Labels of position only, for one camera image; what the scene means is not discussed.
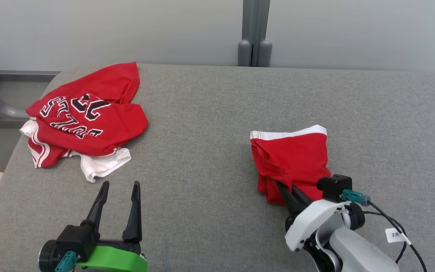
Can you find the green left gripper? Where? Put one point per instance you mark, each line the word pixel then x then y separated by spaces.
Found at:
pixel 115 258

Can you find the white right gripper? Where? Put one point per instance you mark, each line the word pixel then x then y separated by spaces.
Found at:
pixel 312 221

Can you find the red shorts with white waistband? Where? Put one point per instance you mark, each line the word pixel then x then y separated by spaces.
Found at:
pixel 293 158

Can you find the red jersey with black lettering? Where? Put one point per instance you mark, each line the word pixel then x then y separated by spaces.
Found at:
pixel 127 124

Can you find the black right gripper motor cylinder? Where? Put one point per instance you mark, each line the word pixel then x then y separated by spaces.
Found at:
pixel 357 221

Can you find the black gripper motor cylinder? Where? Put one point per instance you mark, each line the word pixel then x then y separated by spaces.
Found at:
pixel 47 257
pixel 357 221

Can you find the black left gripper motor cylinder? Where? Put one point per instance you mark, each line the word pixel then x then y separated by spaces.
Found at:
pixel 47 257

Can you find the grey fabric sofa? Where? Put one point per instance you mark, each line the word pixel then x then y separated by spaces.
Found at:
pixel 210 151

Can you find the grey vertical partition column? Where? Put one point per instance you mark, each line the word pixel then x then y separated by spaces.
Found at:
pixel 257 22

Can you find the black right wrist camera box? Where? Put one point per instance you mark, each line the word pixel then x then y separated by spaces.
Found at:
pixel 332 187

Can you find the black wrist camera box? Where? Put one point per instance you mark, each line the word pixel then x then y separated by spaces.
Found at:
pixel 332 187
pixel 76 240

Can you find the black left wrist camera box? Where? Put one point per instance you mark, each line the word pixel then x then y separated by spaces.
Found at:
pixel 76 240

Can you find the grey round-top post cap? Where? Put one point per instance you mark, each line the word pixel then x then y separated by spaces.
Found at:
pixel 244 54
pixel 265 54

